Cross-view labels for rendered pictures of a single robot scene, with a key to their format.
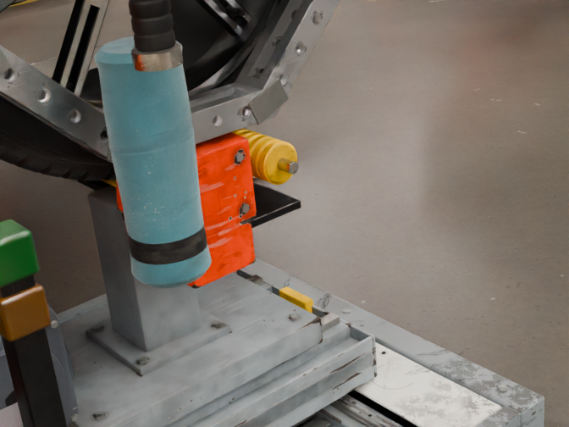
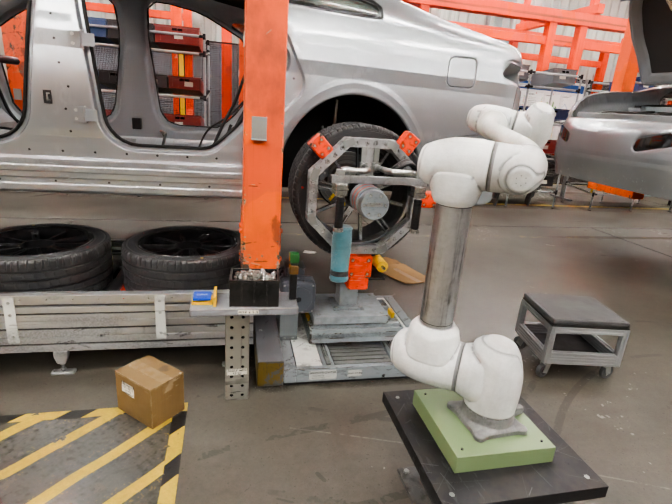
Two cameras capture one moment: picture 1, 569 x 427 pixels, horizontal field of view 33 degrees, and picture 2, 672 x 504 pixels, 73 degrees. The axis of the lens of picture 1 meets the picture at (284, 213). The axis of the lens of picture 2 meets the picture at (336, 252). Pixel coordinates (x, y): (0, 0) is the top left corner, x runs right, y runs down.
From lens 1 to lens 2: 1.12 m
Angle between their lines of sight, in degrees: 23
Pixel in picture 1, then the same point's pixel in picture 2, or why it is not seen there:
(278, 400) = (367, 331)
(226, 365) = (355, 316)
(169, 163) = (341, 253)
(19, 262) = (295, 259)
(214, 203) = (358, 270)
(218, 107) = (366, 246)
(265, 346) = (368, 315)
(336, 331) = (394, 322)
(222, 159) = (363, 259)
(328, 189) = not seen: hidden behind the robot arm
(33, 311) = (295, 270)
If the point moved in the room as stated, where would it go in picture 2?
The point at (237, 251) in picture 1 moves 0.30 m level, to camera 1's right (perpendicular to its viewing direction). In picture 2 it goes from (362, 284) to (422, 298)
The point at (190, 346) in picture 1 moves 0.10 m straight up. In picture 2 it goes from (350, 308) to (351, 291)
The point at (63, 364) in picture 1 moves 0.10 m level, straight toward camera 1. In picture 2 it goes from (312, 296) to (308, 304)
